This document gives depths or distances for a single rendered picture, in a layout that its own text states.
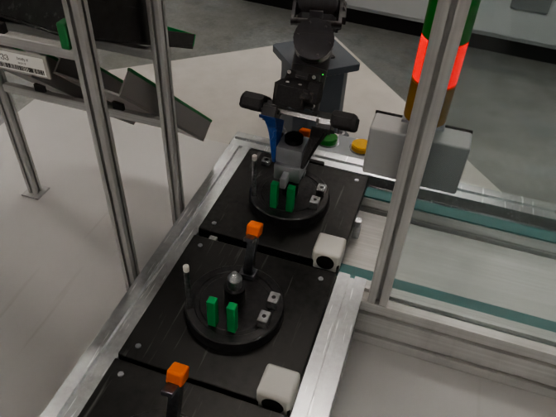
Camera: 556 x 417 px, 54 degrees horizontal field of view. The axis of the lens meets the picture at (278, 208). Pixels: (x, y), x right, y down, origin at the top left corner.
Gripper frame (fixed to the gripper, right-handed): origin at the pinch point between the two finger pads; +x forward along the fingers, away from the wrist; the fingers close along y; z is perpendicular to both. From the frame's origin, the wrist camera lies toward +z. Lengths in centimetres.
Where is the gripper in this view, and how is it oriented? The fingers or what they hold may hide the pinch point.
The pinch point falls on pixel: (292, 144)
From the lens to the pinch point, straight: 88.9
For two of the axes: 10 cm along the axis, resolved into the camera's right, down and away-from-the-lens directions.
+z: -2.4, 0.9, -9.7
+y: 9.5, 2.4, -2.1
